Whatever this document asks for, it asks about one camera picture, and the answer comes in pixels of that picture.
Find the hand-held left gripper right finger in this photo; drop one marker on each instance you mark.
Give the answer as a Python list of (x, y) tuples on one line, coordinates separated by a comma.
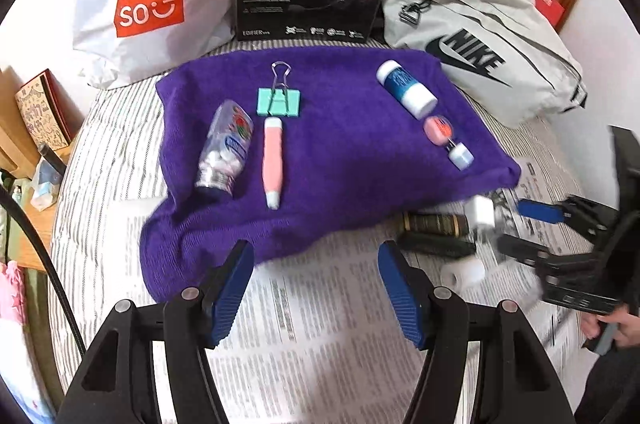
[(400, 294)]

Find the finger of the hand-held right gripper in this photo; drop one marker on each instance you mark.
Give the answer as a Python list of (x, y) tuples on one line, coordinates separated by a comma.
[(520, 248), (540, 210)]

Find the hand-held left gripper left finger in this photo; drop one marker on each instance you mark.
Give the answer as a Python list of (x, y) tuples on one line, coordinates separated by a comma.
[(232, 294)]

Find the white charger plug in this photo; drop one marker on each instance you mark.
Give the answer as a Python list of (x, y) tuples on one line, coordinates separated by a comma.
[(481, 211)]

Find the small pink round jar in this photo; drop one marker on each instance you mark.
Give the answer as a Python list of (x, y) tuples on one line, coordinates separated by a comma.
[(439, 130)]

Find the pink white pen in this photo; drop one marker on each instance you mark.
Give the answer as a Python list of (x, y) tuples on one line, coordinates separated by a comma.
[(273, 159)]

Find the clear candy bottle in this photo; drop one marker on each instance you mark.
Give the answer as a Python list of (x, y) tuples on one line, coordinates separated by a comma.
[(225, 149)]

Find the blue white bottle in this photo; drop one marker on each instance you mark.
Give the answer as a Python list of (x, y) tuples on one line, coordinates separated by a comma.
[(406, 87)]

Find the green binder clip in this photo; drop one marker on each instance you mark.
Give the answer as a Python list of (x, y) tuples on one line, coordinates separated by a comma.
[(280, 102)]

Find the person's right forearm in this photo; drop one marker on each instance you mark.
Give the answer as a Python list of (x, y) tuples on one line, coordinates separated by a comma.
[(612, 384)]

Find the person's right hand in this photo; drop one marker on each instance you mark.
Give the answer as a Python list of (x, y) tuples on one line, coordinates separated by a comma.
[(625, 321)]

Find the white tape roll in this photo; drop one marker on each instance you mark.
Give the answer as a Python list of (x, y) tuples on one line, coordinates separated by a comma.
[(462, 274)]

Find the black gold tube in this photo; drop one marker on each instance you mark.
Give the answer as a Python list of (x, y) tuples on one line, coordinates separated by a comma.
[(435, 222)]

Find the newspaper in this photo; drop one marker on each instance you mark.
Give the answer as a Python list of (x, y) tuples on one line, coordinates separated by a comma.
[(325, 329)]

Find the purple towel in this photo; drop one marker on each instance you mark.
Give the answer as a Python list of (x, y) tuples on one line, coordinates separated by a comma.
[(340, 164)]

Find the grey waist bag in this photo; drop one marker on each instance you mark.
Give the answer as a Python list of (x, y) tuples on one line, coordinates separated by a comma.
[(525, 54)]

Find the tissue packet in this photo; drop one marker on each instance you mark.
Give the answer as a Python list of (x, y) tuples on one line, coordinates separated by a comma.
[(46, 186)]

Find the pink striped blanket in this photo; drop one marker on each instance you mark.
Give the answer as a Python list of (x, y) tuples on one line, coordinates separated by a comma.
[(15, 354)]

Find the small black stick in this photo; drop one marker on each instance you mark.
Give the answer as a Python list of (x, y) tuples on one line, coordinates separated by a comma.
[(52, 157)]

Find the patterned notebook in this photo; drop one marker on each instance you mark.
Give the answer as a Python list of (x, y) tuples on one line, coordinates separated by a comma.
[(45, 114)]

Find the wooden nightstand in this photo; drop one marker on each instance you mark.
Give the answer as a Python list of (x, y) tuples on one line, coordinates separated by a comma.
[(12, 144)]

